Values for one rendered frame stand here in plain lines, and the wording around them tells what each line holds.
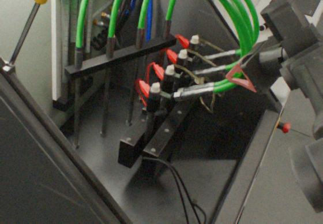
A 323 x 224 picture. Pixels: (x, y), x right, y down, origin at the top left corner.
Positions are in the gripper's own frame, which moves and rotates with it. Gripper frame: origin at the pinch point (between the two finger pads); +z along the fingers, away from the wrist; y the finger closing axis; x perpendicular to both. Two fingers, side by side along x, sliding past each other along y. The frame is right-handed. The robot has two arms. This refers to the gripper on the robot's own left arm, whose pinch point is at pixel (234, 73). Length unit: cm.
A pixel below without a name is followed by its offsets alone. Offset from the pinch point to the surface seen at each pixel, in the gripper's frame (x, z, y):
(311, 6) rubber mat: 20, 42, -86
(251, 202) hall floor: 92, 103, -55
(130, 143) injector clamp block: 3.7, 27.2, 14.3
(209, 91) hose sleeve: 0.8, 5.5, 3.4
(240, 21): -9.1, -7.8, -1.0
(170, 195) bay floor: 22.2, 31.5, 12.0
